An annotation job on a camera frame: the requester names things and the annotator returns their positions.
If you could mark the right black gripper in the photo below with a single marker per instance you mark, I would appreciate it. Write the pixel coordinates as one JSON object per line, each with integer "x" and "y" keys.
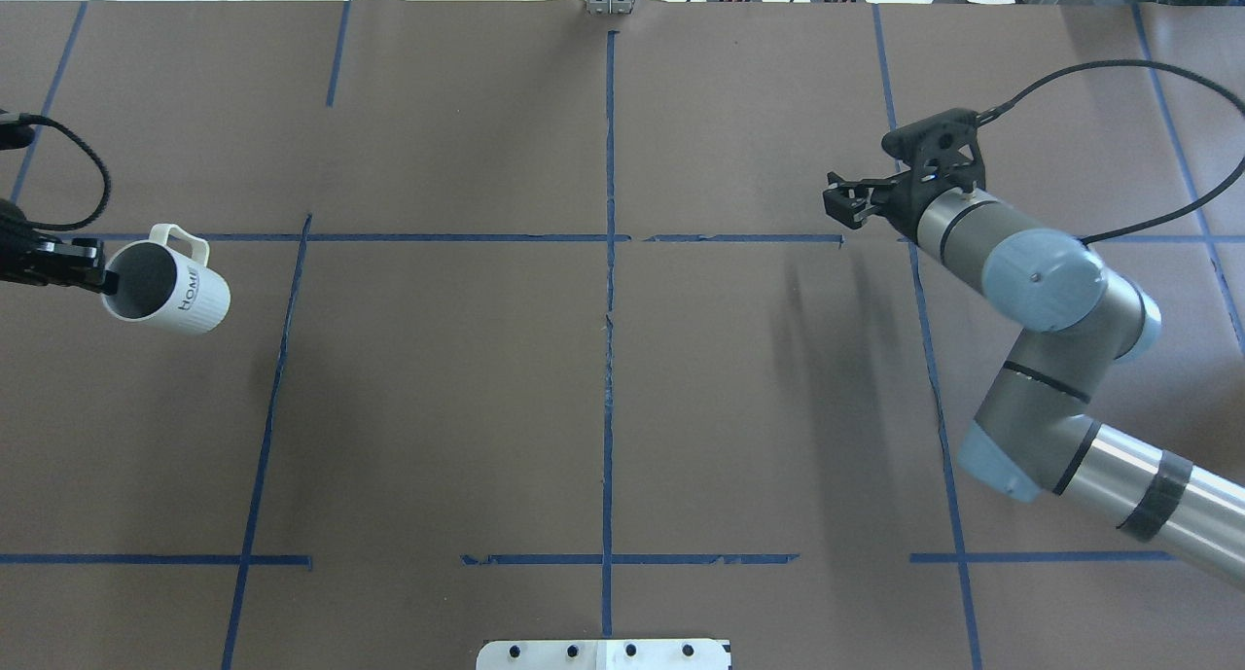
{"x": 901, "y": 206}

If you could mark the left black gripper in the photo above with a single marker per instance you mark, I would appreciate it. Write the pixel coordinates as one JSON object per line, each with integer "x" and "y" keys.
{"x": 21, "y": 255}

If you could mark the white ribbed HOME mug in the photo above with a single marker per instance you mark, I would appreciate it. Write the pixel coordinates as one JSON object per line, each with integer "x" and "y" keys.
{"x": 164, "y": 281}

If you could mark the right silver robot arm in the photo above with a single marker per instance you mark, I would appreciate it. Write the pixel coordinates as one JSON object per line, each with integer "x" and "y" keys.
{"x": 1033, "y": 432}

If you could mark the brown paper table cover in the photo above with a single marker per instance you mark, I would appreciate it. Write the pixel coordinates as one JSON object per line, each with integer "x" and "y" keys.
{"x": 538, "y": 330}

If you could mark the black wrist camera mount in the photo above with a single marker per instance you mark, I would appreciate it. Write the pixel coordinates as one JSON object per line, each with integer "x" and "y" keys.
{"x": 941, "y": 152}

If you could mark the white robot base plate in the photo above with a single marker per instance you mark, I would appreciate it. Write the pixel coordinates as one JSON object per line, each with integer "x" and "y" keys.
{"x": 654, "y": 653}

